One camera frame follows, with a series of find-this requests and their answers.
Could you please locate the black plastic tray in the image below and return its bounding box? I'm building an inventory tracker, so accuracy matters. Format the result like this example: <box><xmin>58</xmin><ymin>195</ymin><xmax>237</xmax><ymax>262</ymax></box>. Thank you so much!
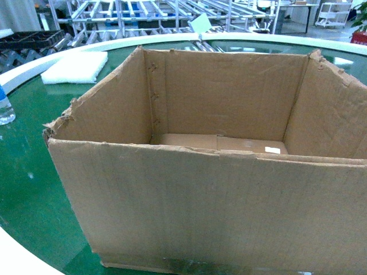
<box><xmin>1</xmin><ymin>30</ymin><xmax>65</xmax><ymax>50</ymax></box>

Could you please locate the clear plastic water bottle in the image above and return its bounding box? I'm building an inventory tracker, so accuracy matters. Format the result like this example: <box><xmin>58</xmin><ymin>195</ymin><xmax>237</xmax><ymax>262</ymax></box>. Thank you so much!
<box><xmin>0</xmin><ymin>87</ymin><xmax>16</xmax><ymax>125</ymax></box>

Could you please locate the white foam pad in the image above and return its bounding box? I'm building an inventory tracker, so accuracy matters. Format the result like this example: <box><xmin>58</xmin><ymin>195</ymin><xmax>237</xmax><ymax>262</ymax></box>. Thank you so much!
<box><xmin>41</xmin><ymin>52</ymin><xmax>108</xmax><ymax>85</ymax></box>

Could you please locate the aluminium roller rack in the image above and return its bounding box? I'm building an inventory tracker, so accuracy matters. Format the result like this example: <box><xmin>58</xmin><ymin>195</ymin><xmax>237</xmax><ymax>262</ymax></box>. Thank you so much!
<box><xmin>47</xmin><ymin>1</ymin><xmax>280</xmax><ymax>44</ymax></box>

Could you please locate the green round conveyor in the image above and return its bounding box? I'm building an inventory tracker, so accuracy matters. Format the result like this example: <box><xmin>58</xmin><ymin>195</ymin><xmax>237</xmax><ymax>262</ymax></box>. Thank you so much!
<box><xmin>1</xmin><ymin>33</ymin><xmax>366</xmax><ymax>274</ymax></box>

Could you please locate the large cardboard box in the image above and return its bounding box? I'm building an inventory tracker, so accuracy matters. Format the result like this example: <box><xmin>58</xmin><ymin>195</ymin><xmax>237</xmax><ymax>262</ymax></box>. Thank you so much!
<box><xmin>44</xmin><ymin>48</ymin><xmax>366</xmax><ymax>274</ymax></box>

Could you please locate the white wire cart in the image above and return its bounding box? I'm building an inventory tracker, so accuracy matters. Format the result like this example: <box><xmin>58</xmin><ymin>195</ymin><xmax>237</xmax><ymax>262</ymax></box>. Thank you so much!
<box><xmin>314</xmin><ymin>2</ymin><xmax>352</xmax><ymax>28</ymax></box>

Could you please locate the white sticker label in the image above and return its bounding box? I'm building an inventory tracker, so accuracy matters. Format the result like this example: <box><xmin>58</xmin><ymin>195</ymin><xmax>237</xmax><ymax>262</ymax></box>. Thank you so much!
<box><xmin>264</xmin><ymin>146</ymin><xmax>281</xmax><ymax>154</ymax></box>

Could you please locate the green potted plant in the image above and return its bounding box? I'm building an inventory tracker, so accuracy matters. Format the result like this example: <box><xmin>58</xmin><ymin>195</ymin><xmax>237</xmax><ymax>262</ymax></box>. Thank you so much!
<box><xmin>352</xmin><ymin>1</ymin><xmax>366</xmax><ymax>33</ymax></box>

